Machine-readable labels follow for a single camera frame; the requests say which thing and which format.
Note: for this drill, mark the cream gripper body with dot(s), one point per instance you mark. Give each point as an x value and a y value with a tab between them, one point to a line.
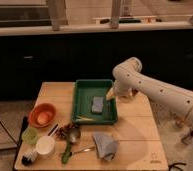
110	94

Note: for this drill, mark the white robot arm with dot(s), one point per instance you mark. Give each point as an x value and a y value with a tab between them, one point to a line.
128	77

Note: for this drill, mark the blue-grey sponge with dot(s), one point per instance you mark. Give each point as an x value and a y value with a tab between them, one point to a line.
97	105

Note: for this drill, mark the green plastic tray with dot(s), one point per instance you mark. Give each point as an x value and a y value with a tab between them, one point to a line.
84	92

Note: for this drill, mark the dark red bowl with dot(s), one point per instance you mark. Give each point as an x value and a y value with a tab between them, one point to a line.
133	92

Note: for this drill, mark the yellow stick in tray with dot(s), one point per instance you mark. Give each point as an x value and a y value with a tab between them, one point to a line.
84	118

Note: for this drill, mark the grey folded cloth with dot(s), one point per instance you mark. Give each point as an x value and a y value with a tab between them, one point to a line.
106	145

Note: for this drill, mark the brown pine cone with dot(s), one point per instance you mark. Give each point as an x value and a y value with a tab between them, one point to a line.
61	132

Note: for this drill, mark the metal spoon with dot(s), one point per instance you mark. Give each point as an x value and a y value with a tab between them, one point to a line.
82	150

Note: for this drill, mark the orange bowl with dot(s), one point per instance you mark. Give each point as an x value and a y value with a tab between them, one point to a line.
42	115

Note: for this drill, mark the wooden table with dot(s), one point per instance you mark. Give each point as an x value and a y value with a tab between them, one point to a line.
139	144

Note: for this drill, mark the white cup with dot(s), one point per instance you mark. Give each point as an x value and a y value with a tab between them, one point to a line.
45	146

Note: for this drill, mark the light green cup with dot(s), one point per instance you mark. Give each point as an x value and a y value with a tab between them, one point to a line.
30	136

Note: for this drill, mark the black white dish brush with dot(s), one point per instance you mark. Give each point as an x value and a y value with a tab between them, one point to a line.
29	157

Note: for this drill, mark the green handled metal ladle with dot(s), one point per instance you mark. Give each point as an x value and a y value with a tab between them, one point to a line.
73	137

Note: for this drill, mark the black handled utensil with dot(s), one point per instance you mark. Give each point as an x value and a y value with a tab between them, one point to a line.
52	130

